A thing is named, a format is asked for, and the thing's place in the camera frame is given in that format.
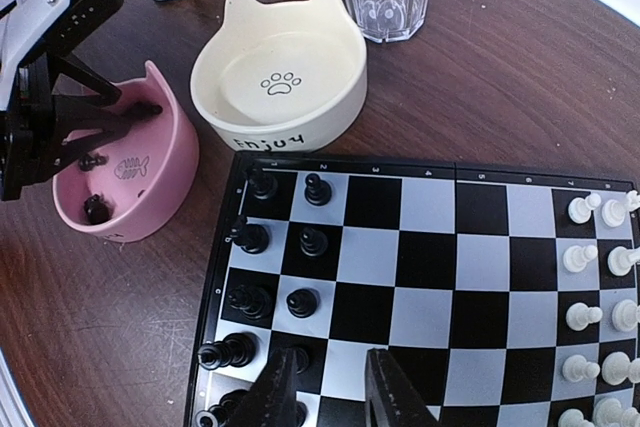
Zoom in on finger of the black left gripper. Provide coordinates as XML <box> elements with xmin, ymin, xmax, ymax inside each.
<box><xmin>46</xmin><ymin>54</ymin><xmax>122</xmax><ymax>107</ymax></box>
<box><xmin>47</xmin><ymin>104</ymin><xmax>163</xmax><ymax>176</ymax></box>

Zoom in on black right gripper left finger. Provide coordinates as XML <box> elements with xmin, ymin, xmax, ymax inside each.
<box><xmin>227</xmin><ymin>348</ymin><xmax>297</xmax><ymax>427</ymax></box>

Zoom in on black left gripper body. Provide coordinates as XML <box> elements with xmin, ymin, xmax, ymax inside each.
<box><xmin>1</xmin><ymin>61</ymin><xmax>68</xmax><ymax>201</ymax></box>

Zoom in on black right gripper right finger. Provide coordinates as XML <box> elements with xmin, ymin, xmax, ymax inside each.
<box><xmin>365</xmin><ymin>349</ymin><xmax>440</xmax><ymax>427</ymax></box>

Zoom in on black chess piece tall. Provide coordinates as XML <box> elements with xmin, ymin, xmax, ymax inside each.
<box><xmin>197</xmin><ymin>333</ymin><xmax>256</xmax><ymax>370</ymax></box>

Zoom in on black pawn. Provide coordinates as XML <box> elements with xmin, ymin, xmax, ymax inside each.
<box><xmin>286</xmin><ymin>288</ymin><xmax>320</xmax><ymax>318</ymax></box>
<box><xmin>304</xmin><ymin>173</ymin><xmax>332</xmax><ymax>206</ymax></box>
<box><xmin>299</xmin><ymin>226</ymin><xmax>328</xmax><ymax>258</ymax></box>

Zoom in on black chess piece in bowl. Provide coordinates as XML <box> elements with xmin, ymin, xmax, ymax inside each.
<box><xmin>78</xmin><ymin>154</ymin><xmax>108</xmax><ymax>172</ymax></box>
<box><xmin>83</xmin><ymin>194</ymin><xmax>111</xmax><ymax>225</ymax></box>

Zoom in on white chess piece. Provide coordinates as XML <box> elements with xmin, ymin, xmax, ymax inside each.
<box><xmin>607</xmin><ymin>246</ymin><xmax>640</xmax><ymax>277</ymax></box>
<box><xmin>612</xmin><ymin>299</ymin><xmax>640</xmax><ymax>332</ymax></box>
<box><xmin>601</xmin><ymin>352</ymin><xmax>640</xmax><ymax>386</ymax></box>
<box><xmin>592</xmin><ymin>397</ymin><xmax>640</xmax><ymax>427</ymax></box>
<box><xmin>601</xmin><ymin>190</ymin><xmax>640</xmax><ymax>228</ymax></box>

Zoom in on pink cat-shaped bowl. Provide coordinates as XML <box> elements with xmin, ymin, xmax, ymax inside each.
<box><xmin>52</xmin><ymin>60</ymin><xmax>199</xmax><ymax>243</ymax></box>

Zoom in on black white chessboard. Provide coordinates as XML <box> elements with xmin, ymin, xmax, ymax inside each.
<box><xmin>184</xmin><ymin>152</ymin><xmax>639</xmax><ymax>426</ymax></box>

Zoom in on white pawn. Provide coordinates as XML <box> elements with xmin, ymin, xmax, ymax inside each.
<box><xmin>558</xmin><ymin>408</ymin><xmax>595</xmax><ymax>427</ymax></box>
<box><xmin>567</xmin><ymin>193</ymin><xmax>602</xmax><ymax>224</ymax></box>
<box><xmin>562</xmin><ymin>245</ymin><xmax>598</xmax><ymax>273</ymax></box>
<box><xmin>561</xmin><ymin>354</ymin><xmax>601</xmax><ymax>383</ymax></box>
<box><xmin>565</xmin><ymin>302</ymin><xmax>603</xmax><ymax>331</ymax></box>

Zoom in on cream cat-shaped bowl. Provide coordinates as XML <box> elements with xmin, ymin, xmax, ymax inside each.
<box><xmin>190</xmin><ymin>0</ymin><xmax>367</xmax><ymax>152</ymax></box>

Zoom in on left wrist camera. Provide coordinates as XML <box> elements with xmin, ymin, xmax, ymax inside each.
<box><xmin>1</xmin><ymin>0</ymin><xmax>124</xmax><ymax>112</ymax></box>

